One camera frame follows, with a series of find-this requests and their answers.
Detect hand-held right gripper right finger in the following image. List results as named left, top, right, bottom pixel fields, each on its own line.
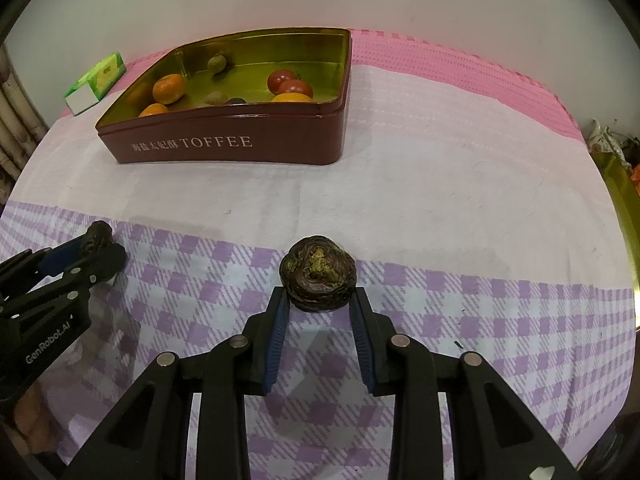
left=348, top=290, right=583, bottom=480

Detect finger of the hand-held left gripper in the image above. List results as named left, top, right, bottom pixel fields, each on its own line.
left=0, top=237, right=95, bottom=293
left=0, top=245, right=128, bottom=319

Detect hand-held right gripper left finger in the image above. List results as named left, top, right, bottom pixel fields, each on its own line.
left=60, top=287, right=291, bottom=480

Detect dark red tin box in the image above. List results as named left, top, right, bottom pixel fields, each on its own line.
left=95, top=28, right=353, bottom=166

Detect red tomato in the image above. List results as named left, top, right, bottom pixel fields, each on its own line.
left=267, top=70, right=298, bottom=94
left=280, top=80, right=314, bottom=100

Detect rattan furniture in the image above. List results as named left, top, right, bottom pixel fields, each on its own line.
left=0, top=45, right=51, bottom=181

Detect green tissue box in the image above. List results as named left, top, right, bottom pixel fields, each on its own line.
left=64, top=51, right=126, bottom=116

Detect pink purple checkered tablecloth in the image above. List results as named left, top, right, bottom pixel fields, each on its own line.
left=0, top=28, right=640, bottom=480

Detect gold tin lid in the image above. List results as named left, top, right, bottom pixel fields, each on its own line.
left=595, top=152, right=640, bottom=331

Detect crumpled white wrapper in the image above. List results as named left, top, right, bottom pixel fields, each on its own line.
left=585, top=119, right=623, bottom=158

